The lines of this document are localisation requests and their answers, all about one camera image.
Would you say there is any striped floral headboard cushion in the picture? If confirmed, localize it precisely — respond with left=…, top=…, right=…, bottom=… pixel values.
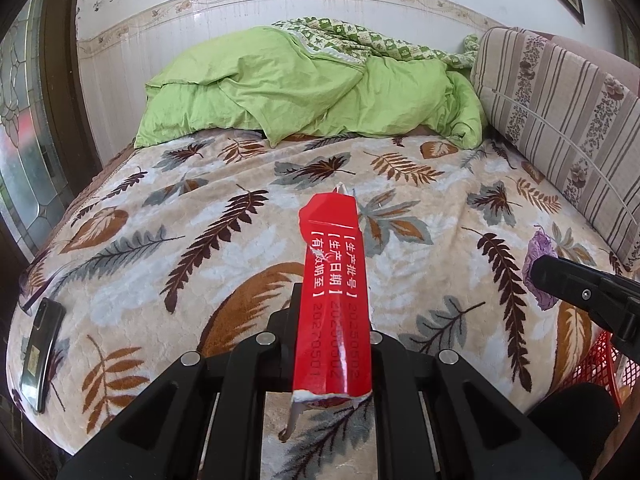
left=470, top=27, right=640, bottom=273

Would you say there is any leaf print plush blanket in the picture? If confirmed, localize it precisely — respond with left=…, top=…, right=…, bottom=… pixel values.
left=10, top=130, right=638, bottom=480

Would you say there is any red cardboard box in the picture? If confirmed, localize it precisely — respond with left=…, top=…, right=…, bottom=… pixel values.
left=282, top=182, right=376, bottom=443

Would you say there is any brown wooden window frame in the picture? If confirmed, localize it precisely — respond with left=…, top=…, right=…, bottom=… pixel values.
left=37, top=0, right=103, bottom=206

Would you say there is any green duvet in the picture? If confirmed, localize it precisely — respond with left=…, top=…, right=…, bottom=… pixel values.
left=135, top=25, right=486, bottom=150

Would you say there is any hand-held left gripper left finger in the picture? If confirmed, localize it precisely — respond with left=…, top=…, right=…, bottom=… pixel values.
left=57, top=310, right=301, bottom=480

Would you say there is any stained glass window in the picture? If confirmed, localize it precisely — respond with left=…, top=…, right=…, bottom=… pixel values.
left=0, top=0, right=66, bottom=226

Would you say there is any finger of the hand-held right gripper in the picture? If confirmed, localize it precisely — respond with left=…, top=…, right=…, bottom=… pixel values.
left=530, top=255, right=608, bottom=313

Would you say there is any red plastic basket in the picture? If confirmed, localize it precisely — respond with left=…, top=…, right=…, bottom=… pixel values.
left=567, top=330, right=640, bottom=411

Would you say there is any green white patterned quilt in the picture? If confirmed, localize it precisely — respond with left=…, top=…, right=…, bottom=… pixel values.
left=272, top=15, right=478, bottom=68

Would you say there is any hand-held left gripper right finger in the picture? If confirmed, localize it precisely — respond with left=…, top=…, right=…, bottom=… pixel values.
left=367, top=332, right=583, bottom=480

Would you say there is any thin white cord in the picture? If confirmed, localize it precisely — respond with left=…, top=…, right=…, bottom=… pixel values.
left=492, top=89, right=638, bottom=231

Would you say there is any purple crumpled wrapper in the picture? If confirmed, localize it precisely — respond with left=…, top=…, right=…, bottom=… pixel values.
left=522, top=230, right=563, bottom=311

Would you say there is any black smartphone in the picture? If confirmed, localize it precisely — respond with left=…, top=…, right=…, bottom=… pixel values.
left=19, top=297, right=67, bottom=413

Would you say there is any person's black clothed leg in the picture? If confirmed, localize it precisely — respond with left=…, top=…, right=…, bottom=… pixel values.
left=527, top=382, right=623, bottom=480

